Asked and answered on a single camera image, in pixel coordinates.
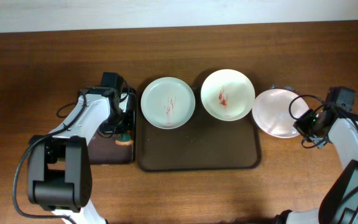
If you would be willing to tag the large brown serving tray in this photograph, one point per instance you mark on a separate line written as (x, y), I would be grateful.
(202, 143)

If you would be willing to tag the small black water tray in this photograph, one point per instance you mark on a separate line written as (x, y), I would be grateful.
(103, 150)

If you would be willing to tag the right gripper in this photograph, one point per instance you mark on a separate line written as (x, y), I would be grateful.
(303, 125)

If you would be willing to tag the green and orange sponge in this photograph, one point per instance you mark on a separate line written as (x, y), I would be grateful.
(124, 139)

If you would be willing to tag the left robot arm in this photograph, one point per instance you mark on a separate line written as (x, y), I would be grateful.
(59, 175)

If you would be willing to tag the pale green plate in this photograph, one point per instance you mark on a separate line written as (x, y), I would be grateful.
(167, 103)

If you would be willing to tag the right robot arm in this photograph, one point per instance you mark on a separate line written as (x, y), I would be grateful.
(339, 127)

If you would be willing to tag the pink white plate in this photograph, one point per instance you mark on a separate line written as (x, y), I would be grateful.
(271, 114)

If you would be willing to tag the cream white plate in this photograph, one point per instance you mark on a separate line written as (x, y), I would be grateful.
(227, 95)

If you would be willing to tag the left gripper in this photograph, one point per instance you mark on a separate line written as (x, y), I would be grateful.
(124, 125)

